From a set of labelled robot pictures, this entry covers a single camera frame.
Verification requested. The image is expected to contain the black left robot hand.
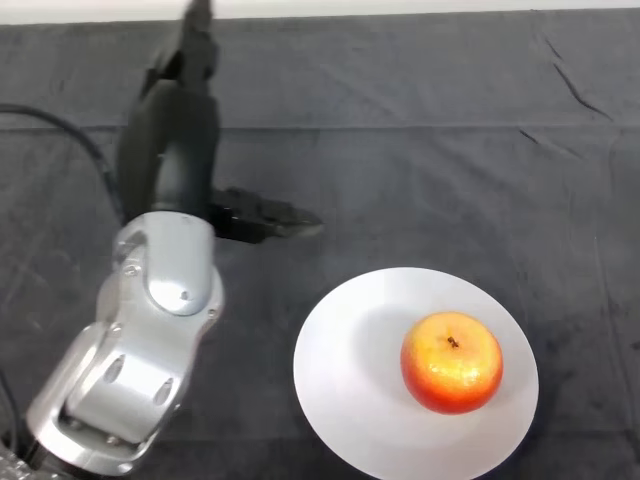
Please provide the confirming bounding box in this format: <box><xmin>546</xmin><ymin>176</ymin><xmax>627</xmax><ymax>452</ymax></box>
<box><xmin>115</xmin><ymin>0</ymin><xmax>325</xmax><ymax>245</ymax></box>

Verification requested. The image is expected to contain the red yellow apple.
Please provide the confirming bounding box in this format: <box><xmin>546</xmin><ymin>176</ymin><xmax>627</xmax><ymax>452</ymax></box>
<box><xmin>400</xmin><ymin>311</ymin><xmax>504</xmax><ymax>416</ymax></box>

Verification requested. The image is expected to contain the white round plate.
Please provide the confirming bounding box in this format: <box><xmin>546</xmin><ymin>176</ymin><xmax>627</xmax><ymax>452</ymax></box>
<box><xmin>293</xmin><ymin>267</ymin><xmax>540</xmax><ymax>480</ymax></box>

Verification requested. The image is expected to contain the black table cloth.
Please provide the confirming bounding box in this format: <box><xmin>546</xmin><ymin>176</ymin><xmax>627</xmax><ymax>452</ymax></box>
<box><xmin>0</xmin><ymin>8</ymin><xmax>640</xmax><ymax>480</ymax></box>

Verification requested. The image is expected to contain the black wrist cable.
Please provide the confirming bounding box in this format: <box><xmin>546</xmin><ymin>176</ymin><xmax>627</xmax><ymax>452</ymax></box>
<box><xmin>0</xmin><ymin>103</ymin><xmax>127</xmax><ymax>224</ymax></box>

